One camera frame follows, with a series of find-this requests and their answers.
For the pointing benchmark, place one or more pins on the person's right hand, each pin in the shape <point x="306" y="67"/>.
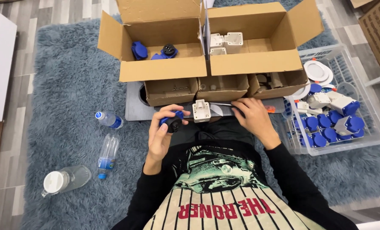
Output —
<point x="257" y="123"/>

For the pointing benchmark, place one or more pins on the person's left hand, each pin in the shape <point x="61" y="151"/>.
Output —
<point x="158" y="140"/>

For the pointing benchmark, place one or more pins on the person's right fingers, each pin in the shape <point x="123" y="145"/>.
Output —
<point x="245" y="104"/>

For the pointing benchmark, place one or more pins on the blue black socket insert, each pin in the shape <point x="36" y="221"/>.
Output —
<point x="169" y="50"/>
<point x="174" y="122"/>

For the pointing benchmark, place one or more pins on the small cardboard box white parts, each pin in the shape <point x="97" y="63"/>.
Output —
<point x="222" y="92"/>

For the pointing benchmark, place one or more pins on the black trousers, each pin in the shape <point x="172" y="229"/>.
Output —
<point x="218" y="129"/>

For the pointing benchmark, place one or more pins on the small cardboard box black parts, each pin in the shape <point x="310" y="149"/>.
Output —
<point x="279" y="88"/>

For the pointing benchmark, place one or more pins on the white plastic junction box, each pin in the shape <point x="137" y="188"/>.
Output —
<point x="216" y="40"/>
<point x="233" y="42"/>
<point x="202" y="111"/>
<point x="217" y="51"/>

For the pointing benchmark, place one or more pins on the large open cardboard box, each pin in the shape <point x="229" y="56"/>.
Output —
<point x="257" y="59"/>
<point x="164" y="68"/>

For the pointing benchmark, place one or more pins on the white round downlight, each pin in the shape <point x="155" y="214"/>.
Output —
<point x="330" y="78"/>
<point x="315" y="70"/>
<point x="300" y="92"/>

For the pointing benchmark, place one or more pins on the small cardboard box with screws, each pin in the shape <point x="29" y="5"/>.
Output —
<point x="170" y="95"/>

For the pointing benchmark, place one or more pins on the white cardboard divider sheet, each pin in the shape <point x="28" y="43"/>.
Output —
<point x="206" y="35"/>

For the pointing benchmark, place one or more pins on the pile of blue white sockets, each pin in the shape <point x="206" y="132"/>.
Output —
<point x="327" y="124"/>

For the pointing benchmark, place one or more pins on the blue socket cover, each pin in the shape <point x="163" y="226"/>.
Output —
<point x="139" y="50"/>
<point x="156" y="57"/>

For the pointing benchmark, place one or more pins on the black striped print shirt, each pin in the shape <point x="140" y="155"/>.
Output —
<point x="218" y="207"/>

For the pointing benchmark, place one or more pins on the grey ribbed board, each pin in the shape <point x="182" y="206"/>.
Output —
<point x="135" y="110"/>

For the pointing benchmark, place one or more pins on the clear plastic crate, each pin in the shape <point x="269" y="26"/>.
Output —
<point x="374" y="127"/>

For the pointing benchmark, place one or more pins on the small blue cap water bottle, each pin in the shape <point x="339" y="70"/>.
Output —
<point x="111" y="119"/>

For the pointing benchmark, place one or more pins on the tall blue label water bottle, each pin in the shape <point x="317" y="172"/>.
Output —
<point x="107" y="155"/>

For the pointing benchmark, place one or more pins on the blue grey shaggy rug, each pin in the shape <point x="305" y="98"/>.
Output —
<point x="74" y="95"/>

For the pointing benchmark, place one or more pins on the clear jar with white lid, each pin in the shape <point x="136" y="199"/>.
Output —
<point x="67" y="180"/>

